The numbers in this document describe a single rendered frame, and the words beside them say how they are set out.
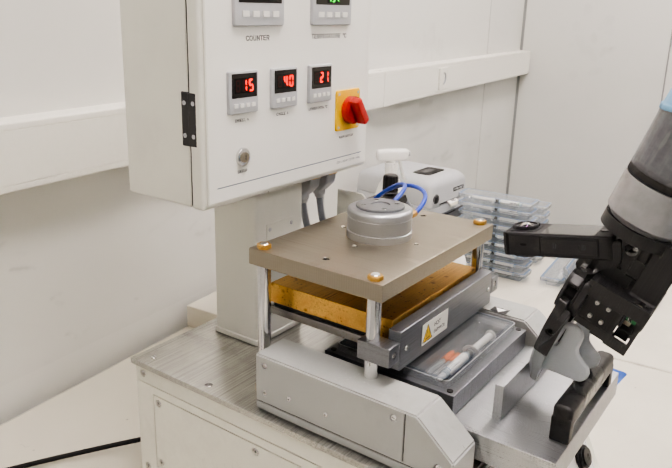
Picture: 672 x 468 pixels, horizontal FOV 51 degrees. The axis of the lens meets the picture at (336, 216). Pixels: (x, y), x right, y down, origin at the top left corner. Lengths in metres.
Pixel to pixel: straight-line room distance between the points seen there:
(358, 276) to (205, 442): 0.32
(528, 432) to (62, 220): 0.79
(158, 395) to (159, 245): 0.48
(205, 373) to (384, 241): 0.28
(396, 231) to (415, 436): 0.24
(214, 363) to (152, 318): 0.49
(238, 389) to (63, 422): 0.40
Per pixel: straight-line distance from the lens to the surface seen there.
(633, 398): 1.34
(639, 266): 0.73
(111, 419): 1.19
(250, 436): 0.86
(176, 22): 0.80
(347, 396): 0.75
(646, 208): 0.69
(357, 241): 0.83
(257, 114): 0.84
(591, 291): 0.73
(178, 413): 0.94
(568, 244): 0.74
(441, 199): 1.82
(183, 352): 0.97
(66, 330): 1.28
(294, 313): 0.84
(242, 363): 0.94
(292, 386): 0.79
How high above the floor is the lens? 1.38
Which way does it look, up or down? 17 degrees down
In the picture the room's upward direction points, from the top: 2 degrees clockwise
